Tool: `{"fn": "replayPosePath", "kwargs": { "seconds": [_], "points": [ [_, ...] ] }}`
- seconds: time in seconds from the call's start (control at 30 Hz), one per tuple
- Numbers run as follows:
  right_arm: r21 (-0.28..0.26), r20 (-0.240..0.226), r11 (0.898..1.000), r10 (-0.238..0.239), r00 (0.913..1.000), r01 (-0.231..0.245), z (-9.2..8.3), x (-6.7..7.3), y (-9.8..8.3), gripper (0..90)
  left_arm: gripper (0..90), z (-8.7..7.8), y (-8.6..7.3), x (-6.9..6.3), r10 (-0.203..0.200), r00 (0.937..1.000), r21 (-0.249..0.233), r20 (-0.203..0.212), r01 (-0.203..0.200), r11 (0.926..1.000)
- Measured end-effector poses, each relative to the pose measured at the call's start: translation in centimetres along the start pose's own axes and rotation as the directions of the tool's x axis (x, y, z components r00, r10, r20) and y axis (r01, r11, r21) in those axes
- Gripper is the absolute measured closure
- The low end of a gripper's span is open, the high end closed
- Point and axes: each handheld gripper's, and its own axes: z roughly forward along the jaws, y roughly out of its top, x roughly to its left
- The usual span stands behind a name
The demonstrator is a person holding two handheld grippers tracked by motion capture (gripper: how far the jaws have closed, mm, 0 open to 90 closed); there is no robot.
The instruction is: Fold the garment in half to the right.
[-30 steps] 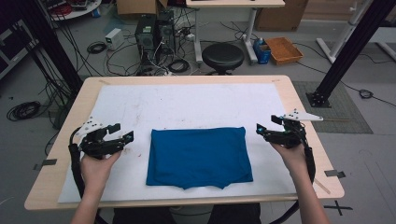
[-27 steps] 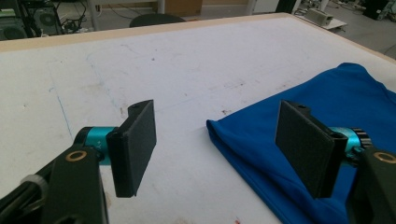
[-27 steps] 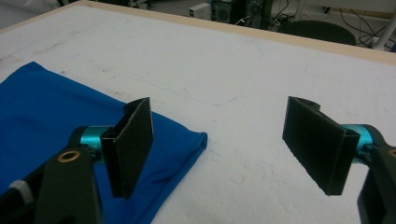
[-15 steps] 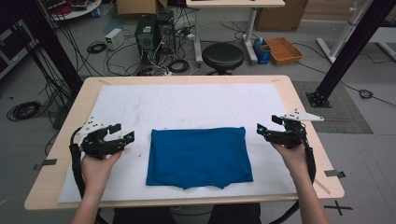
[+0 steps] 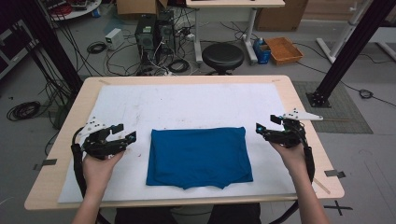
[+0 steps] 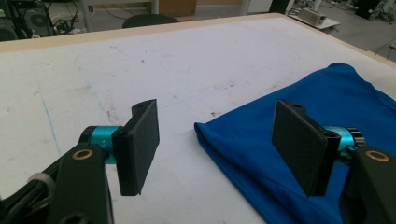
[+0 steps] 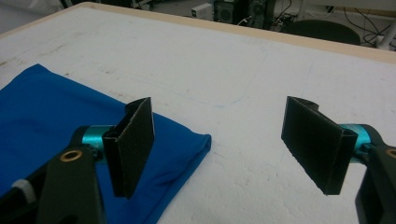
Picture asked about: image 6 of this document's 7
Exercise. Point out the black metal post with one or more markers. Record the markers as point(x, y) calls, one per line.
point(279, 5)

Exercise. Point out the black computer tower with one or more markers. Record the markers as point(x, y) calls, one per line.
point(35, 21)

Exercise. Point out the white table mat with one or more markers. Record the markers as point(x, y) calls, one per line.
point(186, 71)

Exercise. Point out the beige box device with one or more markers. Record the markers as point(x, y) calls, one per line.
point(313, 16)

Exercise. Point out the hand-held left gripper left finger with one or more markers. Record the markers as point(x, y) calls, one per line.
point(137, 149)

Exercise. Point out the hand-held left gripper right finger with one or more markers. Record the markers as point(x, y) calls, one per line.
point(299, 143)

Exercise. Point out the light wooden table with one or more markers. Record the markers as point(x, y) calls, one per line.
point(93, 35)

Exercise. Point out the black round stool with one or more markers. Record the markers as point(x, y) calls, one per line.
point(149, 20)

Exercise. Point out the blue t-shirt with white print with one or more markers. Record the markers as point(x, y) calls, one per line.
point(249, 146)

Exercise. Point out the cardboard box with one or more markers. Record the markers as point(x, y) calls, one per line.
point(177, 6)

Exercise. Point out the white desk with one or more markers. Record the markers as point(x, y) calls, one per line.
point(87, 15)

